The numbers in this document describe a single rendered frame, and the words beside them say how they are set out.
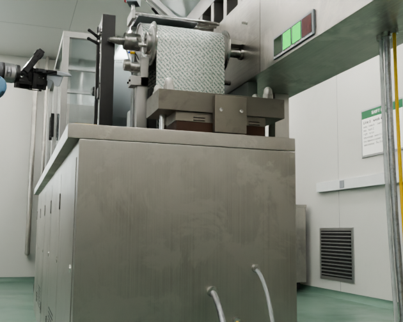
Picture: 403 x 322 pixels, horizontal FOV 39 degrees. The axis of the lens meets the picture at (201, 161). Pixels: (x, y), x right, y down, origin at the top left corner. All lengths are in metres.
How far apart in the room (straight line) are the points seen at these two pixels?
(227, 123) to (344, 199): 4.15
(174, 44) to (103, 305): 0.88
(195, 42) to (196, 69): 0.09
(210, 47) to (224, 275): 0.78
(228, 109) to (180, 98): 0.14
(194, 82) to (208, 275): 0.66
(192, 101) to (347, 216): 4.16
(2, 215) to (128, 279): 5.84
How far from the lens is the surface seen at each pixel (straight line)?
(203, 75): 1.91
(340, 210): 5.81
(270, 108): 1.75
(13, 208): 7.31
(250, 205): 1.62
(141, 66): 1.94
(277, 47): 1.77
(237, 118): 1.68
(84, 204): 1.50
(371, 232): 5.38
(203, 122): 1.68
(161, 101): 1.64
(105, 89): 2.17
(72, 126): 1.52
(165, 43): 1.90
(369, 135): 5.43
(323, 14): 1.56
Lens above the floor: 0.62
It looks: 7 degrees up
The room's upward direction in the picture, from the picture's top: 1 degrees clockwise
